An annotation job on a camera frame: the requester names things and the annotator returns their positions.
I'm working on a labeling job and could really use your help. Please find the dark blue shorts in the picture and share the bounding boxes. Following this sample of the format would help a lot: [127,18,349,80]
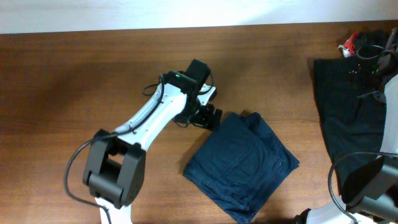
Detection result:
[183,113,299,223]

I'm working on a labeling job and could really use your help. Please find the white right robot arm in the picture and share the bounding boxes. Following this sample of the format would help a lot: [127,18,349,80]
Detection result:
[295,44,397,223]

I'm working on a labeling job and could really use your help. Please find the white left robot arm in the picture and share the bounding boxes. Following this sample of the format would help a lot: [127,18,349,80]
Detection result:
[83,59,222,223]

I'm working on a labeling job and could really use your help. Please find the red and white cloth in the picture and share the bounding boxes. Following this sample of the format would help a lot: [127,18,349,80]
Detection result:
[338,32,359,58]

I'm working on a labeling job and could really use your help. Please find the black garment on table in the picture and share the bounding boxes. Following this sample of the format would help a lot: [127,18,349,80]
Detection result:
[313,30,387,185]

